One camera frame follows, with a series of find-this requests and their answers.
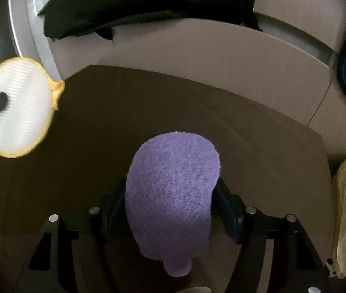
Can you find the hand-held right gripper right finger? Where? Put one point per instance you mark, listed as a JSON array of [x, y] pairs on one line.
[[227, 216]]

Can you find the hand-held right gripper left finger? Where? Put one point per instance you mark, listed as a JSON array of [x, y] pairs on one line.
[[112, 216]]

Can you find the round yellow and white scrubber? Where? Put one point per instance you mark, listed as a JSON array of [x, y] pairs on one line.
[[20, 122]]

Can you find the purple and pink sponge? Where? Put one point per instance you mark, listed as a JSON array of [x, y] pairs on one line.
[[173, 195]]

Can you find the person's right hand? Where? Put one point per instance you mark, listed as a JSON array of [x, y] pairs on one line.
[[197, 290]]

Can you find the grey kitchen counter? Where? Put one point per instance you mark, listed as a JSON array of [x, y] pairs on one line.
[[35, 21]]

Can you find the cardboard sheet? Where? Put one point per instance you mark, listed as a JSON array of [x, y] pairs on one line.
[[206, 64]]

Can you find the black cloth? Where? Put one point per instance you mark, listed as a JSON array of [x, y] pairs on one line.
[[145, 3]]

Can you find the beige cabinet panel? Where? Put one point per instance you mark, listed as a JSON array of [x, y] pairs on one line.
[[297, 6]]

